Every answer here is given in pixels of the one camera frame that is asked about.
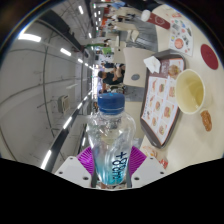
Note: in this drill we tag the crumpled white napkin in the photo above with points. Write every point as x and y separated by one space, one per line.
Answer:
152 64

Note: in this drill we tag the ceiling air conditioner unit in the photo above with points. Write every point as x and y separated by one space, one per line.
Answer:
63 104

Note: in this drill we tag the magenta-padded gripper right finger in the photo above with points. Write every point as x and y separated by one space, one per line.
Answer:
146 166

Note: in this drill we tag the dark brown food tray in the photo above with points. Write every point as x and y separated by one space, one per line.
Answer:
149 138

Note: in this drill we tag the person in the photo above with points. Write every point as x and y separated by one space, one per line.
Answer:
110 78

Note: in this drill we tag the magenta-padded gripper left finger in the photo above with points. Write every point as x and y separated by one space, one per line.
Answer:
75 166

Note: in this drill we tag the colourful sticker sheet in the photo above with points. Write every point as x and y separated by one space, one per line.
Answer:
181 38

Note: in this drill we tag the flat round red coaster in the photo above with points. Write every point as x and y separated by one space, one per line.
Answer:
209 56

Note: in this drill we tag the red sauce packet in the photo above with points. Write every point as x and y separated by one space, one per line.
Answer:
164 163

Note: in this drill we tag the red paper cup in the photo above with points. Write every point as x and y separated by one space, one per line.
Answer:
158 20

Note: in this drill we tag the clear water bottle blue cap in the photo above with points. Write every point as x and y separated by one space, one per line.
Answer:
111 140

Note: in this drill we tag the group of ceiling lights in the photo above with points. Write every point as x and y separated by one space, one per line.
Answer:
30 37

